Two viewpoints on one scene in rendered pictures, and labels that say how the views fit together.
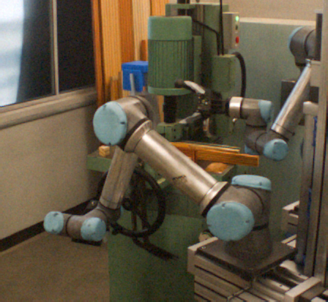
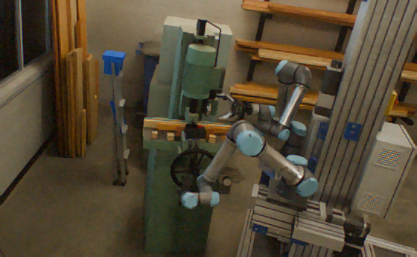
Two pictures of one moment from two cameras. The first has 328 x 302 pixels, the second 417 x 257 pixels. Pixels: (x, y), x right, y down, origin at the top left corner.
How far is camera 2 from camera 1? 1.47 m
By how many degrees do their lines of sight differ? 38
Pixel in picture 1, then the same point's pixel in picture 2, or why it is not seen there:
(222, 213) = (307, 185)
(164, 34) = (205, 62)
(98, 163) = (153, 144)
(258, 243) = not seen: hidden behind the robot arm
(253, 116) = (266, 115)
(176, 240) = not seen: hidden behind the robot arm
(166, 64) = (203, 80)
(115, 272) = (154, 208)
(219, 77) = (214, 81)
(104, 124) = (249, 145)
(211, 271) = (269, 207)
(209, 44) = not seen: hidden behind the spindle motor
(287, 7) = not seen: outside the picture
